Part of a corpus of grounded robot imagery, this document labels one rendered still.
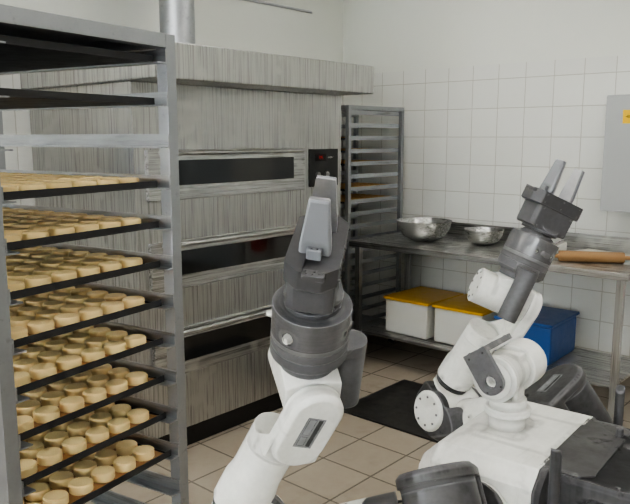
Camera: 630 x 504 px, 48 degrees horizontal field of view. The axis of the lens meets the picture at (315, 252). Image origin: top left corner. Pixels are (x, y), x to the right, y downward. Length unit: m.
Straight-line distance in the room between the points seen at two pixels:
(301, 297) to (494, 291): 0.63
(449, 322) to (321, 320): 4.08
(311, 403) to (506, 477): 0.29
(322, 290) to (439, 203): 4.81
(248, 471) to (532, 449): 0.37
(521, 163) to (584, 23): 0.97
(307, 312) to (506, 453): 0.37
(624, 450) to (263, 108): 3.16
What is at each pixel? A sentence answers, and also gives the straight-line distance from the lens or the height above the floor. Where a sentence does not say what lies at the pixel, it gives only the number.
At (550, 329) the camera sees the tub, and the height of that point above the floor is 0.46.
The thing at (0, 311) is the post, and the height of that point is 1.30.
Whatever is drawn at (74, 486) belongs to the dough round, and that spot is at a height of 0.88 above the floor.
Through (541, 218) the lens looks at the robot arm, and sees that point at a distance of 1.30.
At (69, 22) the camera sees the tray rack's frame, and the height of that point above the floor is 1.81.
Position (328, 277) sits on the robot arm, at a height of 1.47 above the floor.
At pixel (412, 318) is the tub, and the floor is 0.36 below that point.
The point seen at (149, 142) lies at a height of 1.59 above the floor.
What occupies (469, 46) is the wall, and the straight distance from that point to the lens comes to 5.40.
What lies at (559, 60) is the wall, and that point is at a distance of 5.09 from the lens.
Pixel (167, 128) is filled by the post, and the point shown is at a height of 1.62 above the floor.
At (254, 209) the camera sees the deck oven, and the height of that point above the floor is 1.21.
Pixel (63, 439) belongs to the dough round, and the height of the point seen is 0.97.
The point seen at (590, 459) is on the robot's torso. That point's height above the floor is 1.20.
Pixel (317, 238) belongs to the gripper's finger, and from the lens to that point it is 0.70.
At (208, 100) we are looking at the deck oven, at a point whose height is 1.78.
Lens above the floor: 1.60
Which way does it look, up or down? 9 degrees down
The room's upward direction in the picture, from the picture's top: straight up
